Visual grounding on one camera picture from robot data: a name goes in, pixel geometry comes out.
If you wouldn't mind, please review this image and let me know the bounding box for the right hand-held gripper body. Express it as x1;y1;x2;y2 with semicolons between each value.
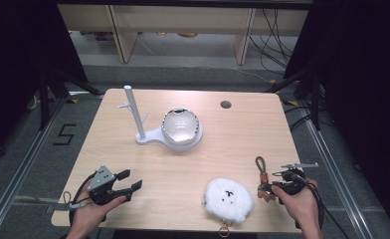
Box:
281;161;320;197

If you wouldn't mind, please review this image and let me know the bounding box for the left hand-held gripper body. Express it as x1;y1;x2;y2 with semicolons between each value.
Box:
87;164;127;205

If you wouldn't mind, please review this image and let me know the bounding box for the green loop keychain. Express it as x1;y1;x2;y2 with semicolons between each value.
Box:
255;155;278;203

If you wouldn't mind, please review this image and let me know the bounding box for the white fluffy pouch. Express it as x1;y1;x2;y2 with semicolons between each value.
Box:
202;177;255;238

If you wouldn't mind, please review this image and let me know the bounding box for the white tree stand with base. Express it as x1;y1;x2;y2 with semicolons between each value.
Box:
117;85;205;152

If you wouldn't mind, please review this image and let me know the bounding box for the person's right hand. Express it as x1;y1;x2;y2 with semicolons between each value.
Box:
271;178;320;230

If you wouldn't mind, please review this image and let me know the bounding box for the person's left hand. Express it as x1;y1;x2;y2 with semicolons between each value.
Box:
71;193;127;233

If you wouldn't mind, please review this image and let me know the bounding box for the black tripod stand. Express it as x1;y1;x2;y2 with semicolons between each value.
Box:
38;68;103;131
266;68;322;131

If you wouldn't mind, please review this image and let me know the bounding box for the black curtain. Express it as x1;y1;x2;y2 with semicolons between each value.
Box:
284;0;390;233
0;0;89;163

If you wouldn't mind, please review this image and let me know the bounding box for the beige wooden shelf unit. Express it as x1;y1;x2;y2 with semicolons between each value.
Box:
57;3;310;66

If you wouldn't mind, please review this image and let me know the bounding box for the left hand-held gripper cable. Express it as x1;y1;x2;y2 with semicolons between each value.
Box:
69;170;99;228

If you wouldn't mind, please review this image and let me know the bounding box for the metal floor rail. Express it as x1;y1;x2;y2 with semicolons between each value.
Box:
0;96;68;239
298;106;376;239

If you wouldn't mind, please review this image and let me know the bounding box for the black floor cable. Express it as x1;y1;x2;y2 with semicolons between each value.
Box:
284;104;320;132

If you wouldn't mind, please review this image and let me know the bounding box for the grey floor cable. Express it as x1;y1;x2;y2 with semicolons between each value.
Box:
0;194;67;205

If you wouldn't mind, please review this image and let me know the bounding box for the bundle of black cables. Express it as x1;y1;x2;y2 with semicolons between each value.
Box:
249;8;298;76

